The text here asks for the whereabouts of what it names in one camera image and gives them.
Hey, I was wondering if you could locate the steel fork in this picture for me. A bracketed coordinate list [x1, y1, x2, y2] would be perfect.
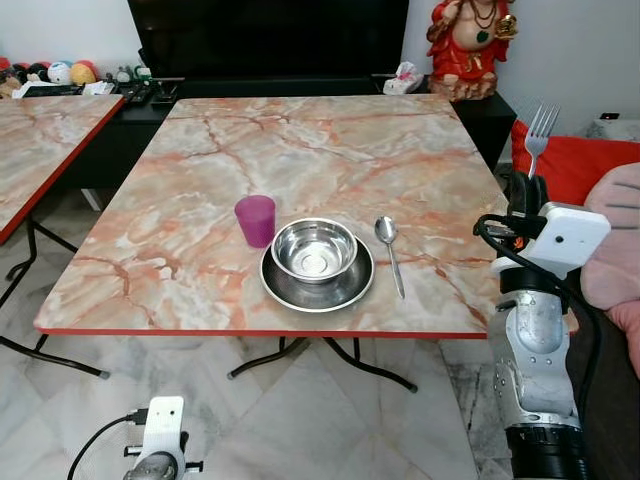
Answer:
[524, 104, 561, 181]

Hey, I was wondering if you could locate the red cushion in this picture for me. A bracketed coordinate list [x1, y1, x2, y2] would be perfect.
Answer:
[510, 120, 640, 208]

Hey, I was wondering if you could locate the pink plush pillow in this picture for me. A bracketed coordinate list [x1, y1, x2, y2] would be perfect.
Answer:
[579, 163, 640, 312]

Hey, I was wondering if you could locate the grey marble side table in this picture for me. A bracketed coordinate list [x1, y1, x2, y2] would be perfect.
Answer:
[588, 116, 640, 142]

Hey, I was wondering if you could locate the steel spoon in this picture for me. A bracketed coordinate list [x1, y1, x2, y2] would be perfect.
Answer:
[374, 216, 407, 301]

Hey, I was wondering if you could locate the red laughing buddha statue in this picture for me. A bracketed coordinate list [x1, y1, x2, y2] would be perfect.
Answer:
[426, 0, 521, 103]

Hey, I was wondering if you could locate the small pink cushion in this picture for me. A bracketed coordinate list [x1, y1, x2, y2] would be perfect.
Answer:
[604, 299, 640, 379]

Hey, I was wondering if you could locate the white pink tissue pack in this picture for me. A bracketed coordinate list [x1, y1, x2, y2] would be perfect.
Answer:
[383, 62, 427, 96]

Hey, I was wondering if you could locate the steel bowl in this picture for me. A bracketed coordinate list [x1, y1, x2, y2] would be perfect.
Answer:
[270, 218, 359, 285]

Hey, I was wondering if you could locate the marble top folding table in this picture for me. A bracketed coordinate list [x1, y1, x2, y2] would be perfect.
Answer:
[35, 95, 513, 393]

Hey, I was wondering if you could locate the dark sofa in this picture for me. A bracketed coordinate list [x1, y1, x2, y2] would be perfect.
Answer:
[566, 300, 640, 480]

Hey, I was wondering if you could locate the steel plate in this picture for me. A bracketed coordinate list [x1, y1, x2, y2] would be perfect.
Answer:
[260, 236, 376, 314]

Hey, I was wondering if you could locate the purple plastic cup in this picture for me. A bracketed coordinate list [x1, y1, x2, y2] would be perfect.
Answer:
[235, 195, 277, 249]

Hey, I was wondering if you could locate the black television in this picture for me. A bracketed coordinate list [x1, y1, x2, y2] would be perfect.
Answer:
[127, 0, 411, 83]

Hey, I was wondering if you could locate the black remote control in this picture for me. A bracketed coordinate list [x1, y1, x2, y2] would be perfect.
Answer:
[120, 80, 183, 108]

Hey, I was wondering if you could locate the orange yellow plush toy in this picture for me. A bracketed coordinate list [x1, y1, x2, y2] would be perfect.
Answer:
[70, 59, 100, 86]

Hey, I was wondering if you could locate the white blue plush ball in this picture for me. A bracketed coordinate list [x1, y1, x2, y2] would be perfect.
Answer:
[47, 61, 74, 86]

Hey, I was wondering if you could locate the marble table with red edge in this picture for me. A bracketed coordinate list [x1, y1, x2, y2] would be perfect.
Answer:
[0, 93, 126, 379]

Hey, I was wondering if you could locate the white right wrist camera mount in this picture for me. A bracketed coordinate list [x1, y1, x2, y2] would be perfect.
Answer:
[493, 203, 612, 282]

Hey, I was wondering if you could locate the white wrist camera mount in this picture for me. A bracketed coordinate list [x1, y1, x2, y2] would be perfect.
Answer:
[493, 203, 612, 282]
[140, 396, 189, 457]

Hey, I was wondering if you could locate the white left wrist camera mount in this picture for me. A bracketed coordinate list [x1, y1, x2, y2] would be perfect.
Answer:
[140, 396, 189, 457]

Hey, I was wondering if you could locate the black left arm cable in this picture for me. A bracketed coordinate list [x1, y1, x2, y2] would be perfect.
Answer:
[67, 408, 151, 480]

